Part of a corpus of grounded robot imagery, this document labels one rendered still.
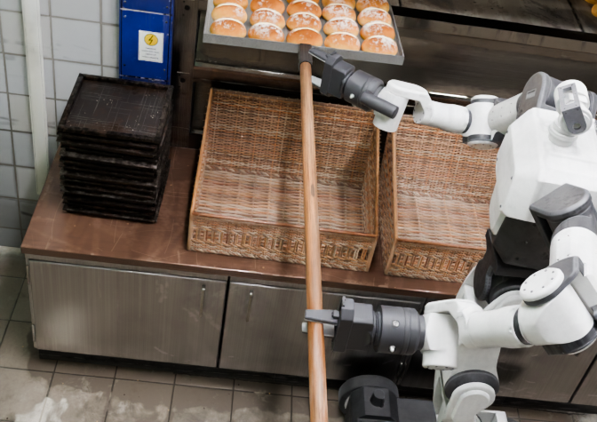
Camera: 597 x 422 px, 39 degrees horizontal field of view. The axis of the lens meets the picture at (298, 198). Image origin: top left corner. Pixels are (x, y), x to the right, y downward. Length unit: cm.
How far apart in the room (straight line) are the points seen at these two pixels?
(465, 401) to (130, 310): 106
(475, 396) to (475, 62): 106
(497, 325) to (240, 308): 129
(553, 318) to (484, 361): 83
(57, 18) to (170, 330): 103
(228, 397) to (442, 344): 144
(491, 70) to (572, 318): 145
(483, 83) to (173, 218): 107
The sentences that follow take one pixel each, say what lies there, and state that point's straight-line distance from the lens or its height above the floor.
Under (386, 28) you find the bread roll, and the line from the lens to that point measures 243.
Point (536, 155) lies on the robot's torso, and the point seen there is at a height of 140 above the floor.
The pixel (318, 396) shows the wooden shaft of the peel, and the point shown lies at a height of 121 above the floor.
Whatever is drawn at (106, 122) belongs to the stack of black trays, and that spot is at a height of 90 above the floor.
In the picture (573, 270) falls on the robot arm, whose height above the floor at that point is 147.
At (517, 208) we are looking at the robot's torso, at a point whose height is 130.
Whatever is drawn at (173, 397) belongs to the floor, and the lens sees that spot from 292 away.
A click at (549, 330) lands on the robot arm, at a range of 144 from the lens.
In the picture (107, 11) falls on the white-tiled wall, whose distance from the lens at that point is 267.
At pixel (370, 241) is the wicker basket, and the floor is 71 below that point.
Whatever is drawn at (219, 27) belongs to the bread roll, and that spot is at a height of 122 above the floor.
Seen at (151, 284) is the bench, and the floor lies 47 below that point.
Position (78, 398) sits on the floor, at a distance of 292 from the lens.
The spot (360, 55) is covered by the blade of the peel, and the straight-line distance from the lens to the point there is 235.
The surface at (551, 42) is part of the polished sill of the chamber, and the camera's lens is 275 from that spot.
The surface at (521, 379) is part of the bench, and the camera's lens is 297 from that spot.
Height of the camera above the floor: 238
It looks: 41 degrees down
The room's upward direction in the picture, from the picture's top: 11 degrees clockwise
